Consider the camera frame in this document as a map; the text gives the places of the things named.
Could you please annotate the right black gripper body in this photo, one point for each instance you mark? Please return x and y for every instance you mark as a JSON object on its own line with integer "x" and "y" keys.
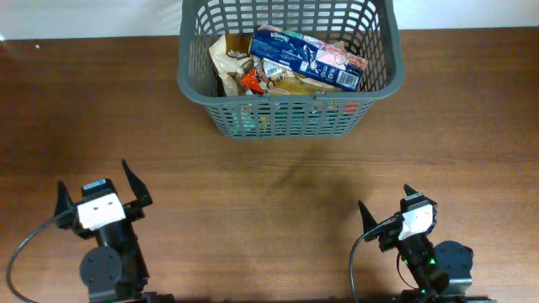
{"x": 388, "y": 236}

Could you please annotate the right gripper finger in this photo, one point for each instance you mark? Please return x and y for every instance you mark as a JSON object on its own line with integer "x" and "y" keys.
{"x": 409, "y": 191}
{"x": 368, "y": 221}

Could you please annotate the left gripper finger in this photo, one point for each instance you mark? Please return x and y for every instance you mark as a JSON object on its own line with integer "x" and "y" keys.
{"x": 139, "y": 189}
{"x": 64, "y": 204}

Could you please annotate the multicolour tissue multipack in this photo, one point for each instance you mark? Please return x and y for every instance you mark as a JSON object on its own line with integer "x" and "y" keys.
{"x": 309, "y": 57}

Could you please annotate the orange spaghetti packet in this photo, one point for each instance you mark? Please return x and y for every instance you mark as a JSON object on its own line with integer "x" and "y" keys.
{"x": 283, "y": 83}

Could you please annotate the beige brown snack pouch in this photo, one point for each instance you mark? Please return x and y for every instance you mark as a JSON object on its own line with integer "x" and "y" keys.
{"x": 232, "y": 60}

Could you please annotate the teal wet wipes pack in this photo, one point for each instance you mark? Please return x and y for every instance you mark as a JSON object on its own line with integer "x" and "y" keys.
{"x": 241, "y": 118}

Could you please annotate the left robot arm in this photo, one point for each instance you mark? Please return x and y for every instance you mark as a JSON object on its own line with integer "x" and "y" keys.
{"x": 115, "y": 270}

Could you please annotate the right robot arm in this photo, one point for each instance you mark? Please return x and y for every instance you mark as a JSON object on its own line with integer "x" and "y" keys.
{"x": 442, "y": 272}

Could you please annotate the grey plastic basket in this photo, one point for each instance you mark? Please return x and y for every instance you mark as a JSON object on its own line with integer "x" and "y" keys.
{"x": 368, "y": 29}

